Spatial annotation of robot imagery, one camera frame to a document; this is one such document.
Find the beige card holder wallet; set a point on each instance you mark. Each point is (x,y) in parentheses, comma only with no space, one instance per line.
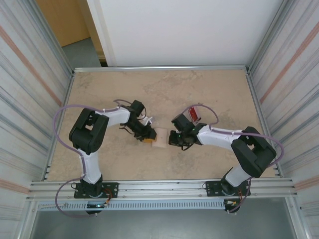
(160,138)

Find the red card stack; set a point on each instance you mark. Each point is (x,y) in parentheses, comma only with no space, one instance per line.
(194,113)

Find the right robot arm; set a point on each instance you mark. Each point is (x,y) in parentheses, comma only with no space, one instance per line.
(219,138)

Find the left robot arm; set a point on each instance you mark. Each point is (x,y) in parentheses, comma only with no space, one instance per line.
(114,117)

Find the black controller board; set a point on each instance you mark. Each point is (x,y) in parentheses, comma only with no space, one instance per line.
(233,204)
(96,206)

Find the wooden door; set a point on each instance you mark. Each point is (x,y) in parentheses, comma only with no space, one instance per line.
(62,22)

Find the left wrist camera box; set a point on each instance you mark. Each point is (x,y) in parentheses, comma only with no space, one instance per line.
(149,120)

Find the aluminium mounting rail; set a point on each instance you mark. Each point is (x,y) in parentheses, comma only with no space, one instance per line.
(162,188)

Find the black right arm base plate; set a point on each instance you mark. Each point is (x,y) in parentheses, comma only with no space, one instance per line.
(211,186)

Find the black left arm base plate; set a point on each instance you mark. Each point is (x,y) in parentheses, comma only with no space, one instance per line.
(111,189)

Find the aluminium frame bar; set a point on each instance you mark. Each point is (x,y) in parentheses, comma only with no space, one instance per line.
(69,87)
(252,87)
(159,68)

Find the white door frame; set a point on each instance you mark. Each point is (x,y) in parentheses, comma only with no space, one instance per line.
(99,32)

